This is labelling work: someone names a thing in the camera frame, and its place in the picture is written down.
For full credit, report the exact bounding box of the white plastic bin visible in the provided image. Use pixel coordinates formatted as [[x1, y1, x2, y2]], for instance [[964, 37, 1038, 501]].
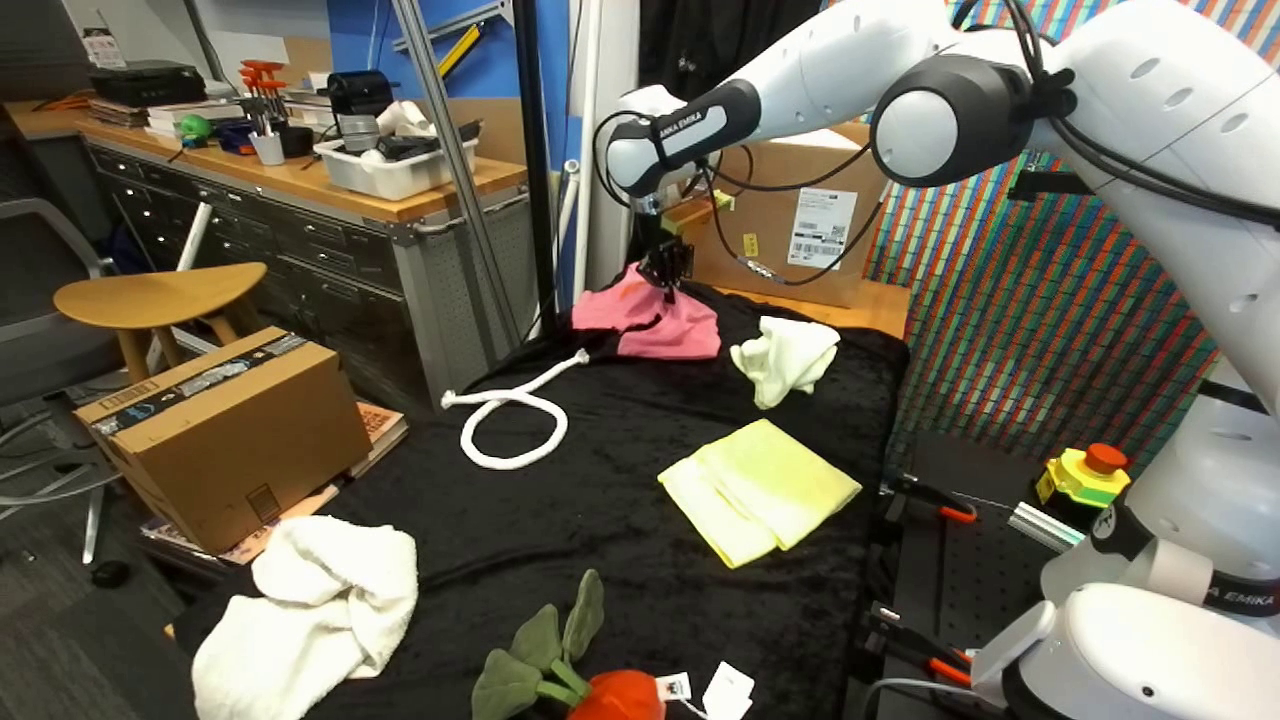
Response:
[[316, 139, 451, 199]]

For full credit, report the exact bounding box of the pink cloth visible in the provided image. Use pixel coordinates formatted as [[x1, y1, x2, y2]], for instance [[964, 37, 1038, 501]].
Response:
[[573, 266, 722, 361]]

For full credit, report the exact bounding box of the wooden workbench with drawers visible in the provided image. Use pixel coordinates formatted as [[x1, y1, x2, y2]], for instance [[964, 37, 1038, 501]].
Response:
[[5, 100, 537, 407]]

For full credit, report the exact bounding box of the white toy label tag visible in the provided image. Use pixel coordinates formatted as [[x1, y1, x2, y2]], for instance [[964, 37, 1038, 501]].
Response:
[[705, 660, 756, 720]]

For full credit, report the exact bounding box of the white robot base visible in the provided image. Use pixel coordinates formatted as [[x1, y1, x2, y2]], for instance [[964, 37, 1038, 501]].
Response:
[[972, 384, 1280, 720]]

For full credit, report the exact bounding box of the yellow microfiber cloth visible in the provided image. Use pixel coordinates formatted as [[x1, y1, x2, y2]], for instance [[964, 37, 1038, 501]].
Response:
[[657, 420, 861, 568]]

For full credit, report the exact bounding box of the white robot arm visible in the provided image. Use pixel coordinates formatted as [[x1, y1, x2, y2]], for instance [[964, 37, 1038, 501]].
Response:
[[601, 0, 1280, 399]]

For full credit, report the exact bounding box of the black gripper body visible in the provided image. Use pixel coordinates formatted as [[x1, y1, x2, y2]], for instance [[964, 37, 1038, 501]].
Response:
[[638, 222, 694, 290]]

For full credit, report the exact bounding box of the pale green white cloth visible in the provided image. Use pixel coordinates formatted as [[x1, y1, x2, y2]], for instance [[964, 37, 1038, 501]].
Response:
[[730, 317, 841, 413]]

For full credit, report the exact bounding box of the red plush radish toy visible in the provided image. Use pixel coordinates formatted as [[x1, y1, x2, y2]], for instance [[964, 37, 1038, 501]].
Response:
[[467, 568, 666, 720]]

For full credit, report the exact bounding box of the wooden stool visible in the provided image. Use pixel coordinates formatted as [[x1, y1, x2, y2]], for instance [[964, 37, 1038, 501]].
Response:
[[52, 259, 268, 380]]

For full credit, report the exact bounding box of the white terry towel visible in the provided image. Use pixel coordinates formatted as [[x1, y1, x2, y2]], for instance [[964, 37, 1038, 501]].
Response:
[[191, 517, 420, 720]]

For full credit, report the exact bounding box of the cardboard box behind table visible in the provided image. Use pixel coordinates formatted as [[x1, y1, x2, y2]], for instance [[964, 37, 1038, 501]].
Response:
[[679, 120, 890, 304]]

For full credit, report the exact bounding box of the cardboard box on floor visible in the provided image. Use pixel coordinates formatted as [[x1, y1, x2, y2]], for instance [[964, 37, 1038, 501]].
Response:
[[78, 327, 367, 554]]

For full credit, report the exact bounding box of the white rope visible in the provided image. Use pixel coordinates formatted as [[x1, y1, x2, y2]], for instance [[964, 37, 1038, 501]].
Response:
[[438, 348, 597, 477]]

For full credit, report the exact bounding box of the orange handled tool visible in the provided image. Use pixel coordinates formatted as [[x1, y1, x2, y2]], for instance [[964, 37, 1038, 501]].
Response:
[[879, 473, 980, 524]]

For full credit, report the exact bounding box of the yellow red emergency stop button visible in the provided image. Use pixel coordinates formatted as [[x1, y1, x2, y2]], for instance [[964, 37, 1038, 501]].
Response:
[[1038, 440, 1132, 509]]

